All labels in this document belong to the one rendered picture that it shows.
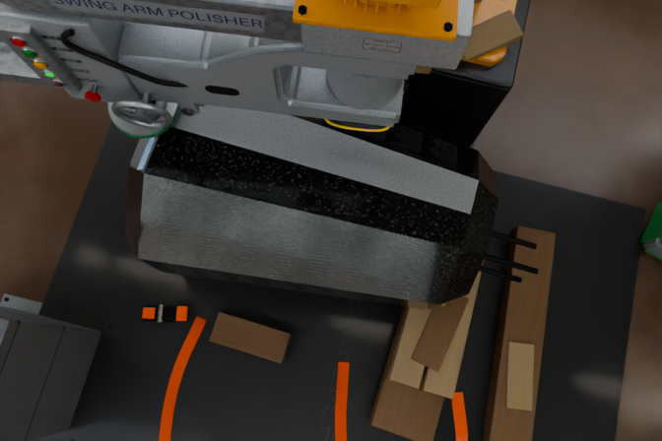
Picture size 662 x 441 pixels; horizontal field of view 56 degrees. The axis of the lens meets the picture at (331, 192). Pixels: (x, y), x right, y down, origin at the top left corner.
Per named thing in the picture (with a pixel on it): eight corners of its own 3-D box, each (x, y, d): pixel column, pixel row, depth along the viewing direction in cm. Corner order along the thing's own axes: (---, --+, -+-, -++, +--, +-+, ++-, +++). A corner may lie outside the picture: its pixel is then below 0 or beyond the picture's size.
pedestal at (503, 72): (363, 5, 300) (375, -105, 228) (496, 37, 296) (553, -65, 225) (327, 129, 283) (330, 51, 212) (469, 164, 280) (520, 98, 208)
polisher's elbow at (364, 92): (349, 28, 158) (353, -18, 139) (416, 62, 156) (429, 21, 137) (311, 87, 153) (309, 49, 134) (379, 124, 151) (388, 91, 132)
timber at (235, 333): (214, 342, 257) (208, 341, 245) (224, 313, 260) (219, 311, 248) (283, 363, 255) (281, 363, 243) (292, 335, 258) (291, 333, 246)
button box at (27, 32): (84, 82, 155) (33, 22, 127) (81, 92, 154) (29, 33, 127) (51, 78, 155) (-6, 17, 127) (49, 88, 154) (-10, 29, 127)
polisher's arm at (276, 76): (399, 76, 175) (428, -30, 128) (391, 153, 169) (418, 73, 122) (141, 44, 176) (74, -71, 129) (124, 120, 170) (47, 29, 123)
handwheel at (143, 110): (184, 98, 165) (171, 73, 151) (177, 133, 163) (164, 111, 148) (128, 92, 166) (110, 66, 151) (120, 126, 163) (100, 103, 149)
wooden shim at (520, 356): (507, 342, 248) (508, 342, 246) (533, 345, 247) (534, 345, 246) (504, 408, 241) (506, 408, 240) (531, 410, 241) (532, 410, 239)
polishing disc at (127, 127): (190, 88, 194) (189, 87, 192) (158, 147, 188) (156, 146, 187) (130, 61, 196) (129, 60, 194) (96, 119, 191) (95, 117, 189)
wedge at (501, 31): (505, 17, 212) (510, 9, 207) (519, 41, 209) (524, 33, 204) (452, 36, 209) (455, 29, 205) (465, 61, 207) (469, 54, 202)
